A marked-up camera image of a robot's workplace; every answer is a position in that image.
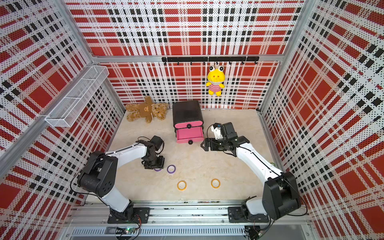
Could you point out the orange tape roll left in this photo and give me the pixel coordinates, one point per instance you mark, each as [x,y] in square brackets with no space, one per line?
[182,185]

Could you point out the yellow frog plush toy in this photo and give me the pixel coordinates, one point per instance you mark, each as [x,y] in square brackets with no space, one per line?
[216,78]

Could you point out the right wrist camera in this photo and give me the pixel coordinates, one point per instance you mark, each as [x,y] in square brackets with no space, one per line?
[224,131]

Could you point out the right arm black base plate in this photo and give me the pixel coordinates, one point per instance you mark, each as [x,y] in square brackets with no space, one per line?
[237,215]

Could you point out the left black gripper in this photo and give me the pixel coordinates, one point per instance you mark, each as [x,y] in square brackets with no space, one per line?
[161,163]

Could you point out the brown teddy bear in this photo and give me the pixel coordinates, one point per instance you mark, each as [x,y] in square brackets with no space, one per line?
[147,110]

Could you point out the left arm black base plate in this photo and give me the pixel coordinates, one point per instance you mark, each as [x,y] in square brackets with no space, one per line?
[129,216]

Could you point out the green circuit board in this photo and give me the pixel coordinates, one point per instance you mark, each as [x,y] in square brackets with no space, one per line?
[125,231]

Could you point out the black drawer cabinet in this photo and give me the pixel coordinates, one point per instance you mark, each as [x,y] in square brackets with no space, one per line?
[186,111]

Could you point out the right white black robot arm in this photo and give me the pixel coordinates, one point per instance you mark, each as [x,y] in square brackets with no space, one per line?
[280,191]

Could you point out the orange tape roll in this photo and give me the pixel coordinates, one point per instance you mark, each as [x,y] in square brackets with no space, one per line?
[182,185]
[215,183]

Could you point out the aluminium mounting rail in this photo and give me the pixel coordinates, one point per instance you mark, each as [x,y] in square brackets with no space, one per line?
[162,213]

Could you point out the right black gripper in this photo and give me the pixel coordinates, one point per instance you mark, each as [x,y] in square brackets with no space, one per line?
[213,144]

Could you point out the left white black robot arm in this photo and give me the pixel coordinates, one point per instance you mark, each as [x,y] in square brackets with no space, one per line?
[99,174]

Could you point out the white wire mesh basket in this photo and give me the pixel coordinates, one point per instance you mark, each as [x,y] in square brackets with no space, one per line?
[67,111]

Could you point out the black hook rail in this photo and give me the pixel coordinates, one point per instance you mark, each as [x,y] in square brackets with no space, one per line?
[241,59]

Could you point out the black connector box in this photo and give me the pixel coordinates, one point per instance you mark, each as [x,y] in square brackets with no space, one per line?
[252,233]

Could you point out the orange tape roll right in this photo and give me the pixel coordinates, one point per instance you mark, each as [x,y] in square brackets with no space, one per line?
[215,183]

